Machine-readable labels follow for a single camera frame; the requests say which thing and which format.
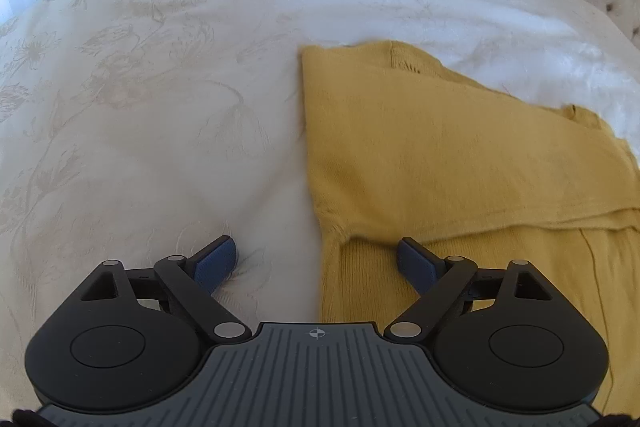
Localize yellow knit sweater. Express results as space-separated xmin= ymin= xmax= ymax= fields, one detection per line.
xmin=299 ymin=40 xmax=640 ymax=420

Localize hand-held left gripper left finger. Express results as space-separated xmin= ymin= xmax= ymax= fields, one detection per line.
xmin=65 ymin=235 xmax=253 ymax=344

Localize white floral bedspread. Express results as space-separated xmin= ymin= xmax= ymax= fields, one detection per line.
xmin=0 ymin=0 xmax=640 ymax=408

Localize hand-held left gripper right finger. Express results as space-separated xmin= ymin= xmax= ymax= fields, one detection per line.
xmin=384 ymin=238 xmax=566 ymax=341

